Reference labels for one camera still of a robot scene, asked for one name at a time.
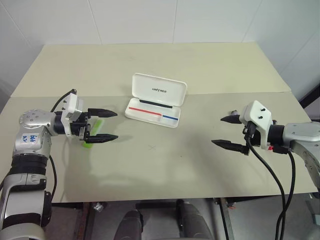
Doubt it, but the white open pencil case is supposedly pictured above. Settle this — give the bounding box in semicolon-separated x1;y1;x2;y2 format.
124;72;188;129

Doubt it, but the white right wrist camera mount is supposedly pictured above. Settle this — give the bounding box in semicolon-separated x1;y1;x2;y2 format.
239;100;273;151

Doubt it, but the green plastic ruler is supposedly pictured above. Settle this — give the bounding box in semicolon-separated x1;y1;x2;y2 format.
82;118;105;151

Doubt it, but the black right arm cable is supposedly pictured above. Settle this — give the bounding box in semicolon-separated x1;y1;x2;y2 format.
241;120;286;240
273;145;296;240

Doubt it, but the red pen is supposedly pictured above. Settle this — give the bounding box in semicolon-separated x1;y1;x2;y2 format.
128;106;163;117

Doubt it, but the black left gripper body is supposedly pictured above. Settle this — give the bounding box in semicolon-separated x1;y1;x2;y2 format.
70;111;92;143

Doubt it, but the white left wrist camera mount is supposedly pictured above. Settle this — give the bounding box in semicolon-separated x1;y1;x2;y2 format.
60;92;84;138

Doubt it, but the dark rounded shape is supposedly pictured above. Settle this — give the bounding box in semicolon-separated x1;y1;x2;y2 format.
176;198;214;240
116;208;145;240

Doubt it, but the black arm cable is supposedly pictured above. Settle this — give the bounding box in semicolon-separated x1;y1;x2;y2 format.
273;145;296;240
48;88;78;201
241;120;286;240

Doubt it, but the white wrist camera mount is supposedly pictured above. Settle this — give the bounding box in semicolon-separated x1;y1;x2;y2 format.
239;100;273;151
60;92;84;138

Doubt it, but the black furniture frame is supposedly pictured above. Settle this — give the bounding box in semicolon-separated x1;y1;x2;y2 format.
298;81;320;111

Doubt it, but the metal table frame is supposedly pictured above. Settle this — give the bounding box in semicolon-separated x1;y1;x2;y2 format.
213;196;237;240

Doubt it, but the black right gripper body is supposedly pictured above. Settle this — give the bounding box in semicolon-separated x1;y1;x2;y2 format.
241;120;263;149

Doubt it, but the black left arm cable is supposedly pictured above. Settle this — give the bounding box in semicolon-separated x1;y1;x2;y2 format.
48;88;78;201

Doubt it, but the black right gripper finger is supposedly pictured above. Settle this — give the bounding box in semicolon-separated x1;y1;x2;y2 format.
219;114;243;124
211;139;250;157

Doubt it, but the black pen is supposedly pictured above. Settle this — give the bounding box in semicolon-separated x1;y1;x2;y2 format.
139;98;174;110

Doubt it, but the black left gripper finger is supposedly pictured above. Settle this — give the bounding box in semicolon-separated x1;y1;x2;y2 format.
87;107;119;119
85;133;119;145

